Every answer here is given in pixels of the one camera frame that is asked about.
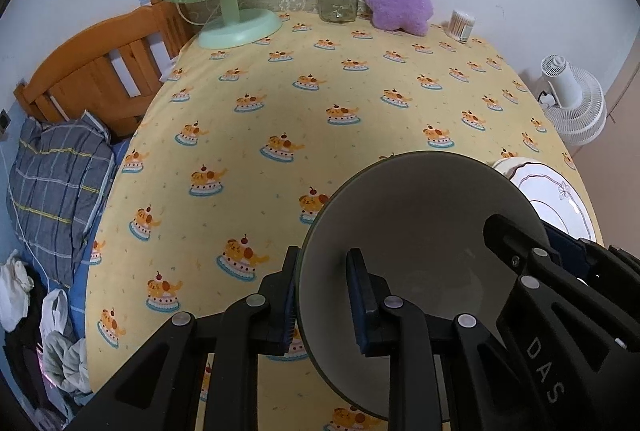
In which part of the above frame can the grey bowl with dark rim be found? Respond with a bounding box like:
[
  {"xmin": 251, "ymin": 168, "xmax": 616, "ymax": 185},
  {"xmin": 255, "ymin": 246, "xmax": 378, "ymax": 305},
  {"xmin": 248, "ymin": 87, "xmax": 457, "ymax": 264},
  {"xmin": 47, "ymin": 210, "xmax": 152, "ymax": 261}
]
[{"xmin": 296, "ymin": 151, "xmax": 549, "ymax": 418}]

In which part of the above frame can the white plate with purple trim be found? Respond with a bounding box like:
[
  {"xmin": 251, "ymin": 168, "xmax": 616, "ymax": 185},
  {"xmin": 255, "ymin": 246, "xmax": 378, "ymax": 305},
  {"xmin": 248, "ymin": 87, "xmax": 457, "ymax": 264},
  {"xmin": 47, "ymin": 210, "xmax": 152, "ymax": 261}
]
[{"xmin": 509, "ymin": 162, "xmax": 597, "ymax": 241}]

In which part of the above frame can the white patterned ceramic bowl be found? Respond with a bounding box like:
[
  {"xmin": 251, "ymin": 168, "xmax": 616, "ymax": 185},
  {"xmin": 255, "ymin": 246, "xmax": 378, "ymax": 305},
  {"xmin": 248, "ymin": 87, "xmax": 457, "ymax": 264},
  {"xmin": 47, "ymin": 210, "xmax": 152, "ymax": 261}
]
[{"xmin": 492, "ymin": 157, "xmax": 529, "ymax": 176}]

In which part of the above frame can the white standing fan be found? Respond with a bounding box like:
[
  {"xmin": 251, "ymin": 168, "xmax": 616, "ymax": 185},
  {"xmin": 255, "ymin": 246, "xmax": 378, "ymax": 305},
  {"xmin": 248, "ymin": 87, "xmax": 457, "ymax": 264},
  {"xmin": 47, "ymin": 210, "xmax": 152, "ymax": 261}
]
[{"xmin": 538, "ymin": 54, "xmax": 608, "ymax": 147}]

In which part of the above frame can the yellow cake-print tablecloth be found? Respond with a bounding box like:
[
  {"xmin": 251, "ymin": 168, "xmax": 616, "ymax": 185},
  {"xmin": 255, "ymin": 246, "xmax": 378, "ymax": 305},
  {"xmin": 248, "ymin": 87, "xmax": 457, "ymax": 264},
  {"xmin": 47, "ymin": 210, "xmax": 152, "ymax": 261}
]
[{"xmin": 85, "ymin": 12, "xmax": 587, "ymax": 390}]

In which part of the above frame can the cotton swab container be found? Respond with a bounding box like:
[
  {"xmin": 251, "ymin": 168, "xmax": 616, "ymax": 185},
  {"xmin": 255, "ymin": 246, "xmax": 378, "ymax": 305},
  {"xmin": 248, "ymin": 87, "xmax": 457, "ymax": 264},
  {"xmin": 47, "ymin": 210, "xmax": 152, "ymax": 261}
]
[{"xmin": 446, "ymin": 10, "xmax": 475, "ymax": 43}]

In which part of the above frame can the white cloth pile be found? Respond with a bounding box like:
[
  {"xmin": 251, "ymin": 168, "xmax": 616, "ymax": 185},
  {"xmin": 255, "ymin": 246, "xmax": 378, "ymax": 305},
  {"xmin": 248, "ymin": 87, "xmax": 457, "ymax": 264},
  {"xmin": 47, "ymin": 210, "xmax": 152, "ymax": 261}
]
[{"xmin": 0, "ymin": 249, "xmax": 35, "ymax": 333}]

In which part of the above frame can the grey plaid pillow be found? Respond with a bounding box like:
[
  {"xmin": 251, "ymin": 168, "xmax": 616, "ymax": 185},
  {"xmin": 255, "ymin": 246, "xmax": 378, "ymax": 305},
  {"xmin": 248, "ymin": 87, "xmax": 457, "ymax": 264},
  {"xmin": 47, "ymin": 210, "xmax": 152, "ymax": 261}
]
[{"xmin": 6, "ymin": 110, "xmax": 115, "ymax": 287}]

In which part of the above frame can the wooden bed headboard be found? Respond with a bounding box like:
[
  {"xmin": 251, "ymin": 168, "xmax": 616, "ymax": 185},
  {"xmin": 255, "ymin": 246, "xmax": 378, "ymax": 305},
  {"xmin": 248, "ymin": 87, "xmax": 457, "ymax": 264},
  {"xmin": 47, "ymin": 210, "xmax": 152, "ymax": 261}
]
[{"xmin": 14, "ymin": 0, "xmax": 193, "ymax": 138}]

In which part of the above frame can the wall power socket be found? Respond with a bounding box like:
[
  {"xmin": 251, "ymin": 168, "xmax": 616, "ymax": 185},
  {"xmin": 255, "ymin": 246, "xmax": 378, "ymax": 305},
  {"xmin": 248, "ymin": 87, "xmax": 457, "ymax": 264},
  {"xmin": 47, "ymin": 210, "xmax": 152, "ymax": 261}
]
[{"xmin": 0, "ymin": 110, "xmax": 11, "ymax": 140}]

